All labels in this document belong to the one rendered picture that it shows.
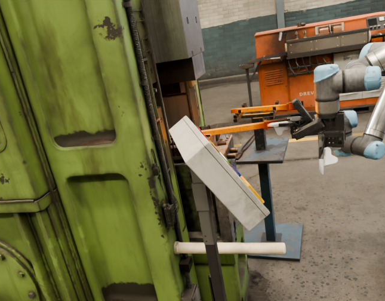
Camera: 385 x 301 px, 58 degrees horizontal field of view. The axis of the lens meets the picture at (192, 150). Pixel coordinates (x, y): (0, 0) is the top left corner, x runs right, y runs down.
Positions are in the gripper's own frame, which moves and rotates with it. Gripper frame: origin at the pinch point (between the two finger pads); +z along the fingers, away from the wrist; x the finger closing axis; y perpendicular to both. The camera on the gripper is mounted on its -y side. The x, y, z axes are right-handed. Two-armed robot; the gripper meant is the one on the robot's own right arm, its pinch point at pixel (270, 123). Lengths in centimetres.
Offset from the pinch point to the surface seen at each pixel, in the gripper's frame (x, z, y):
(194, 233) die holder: -14, 41, 48
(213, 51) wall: 751, 171, 23
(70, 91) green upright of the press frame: -38, 69, -32
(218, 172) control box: -73, 9, -11
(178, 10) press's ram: -17, 28, -53
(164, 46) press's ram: -17, 36, -41
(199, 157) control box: -75, 13, -16
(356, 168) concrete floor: 170, -62, 105
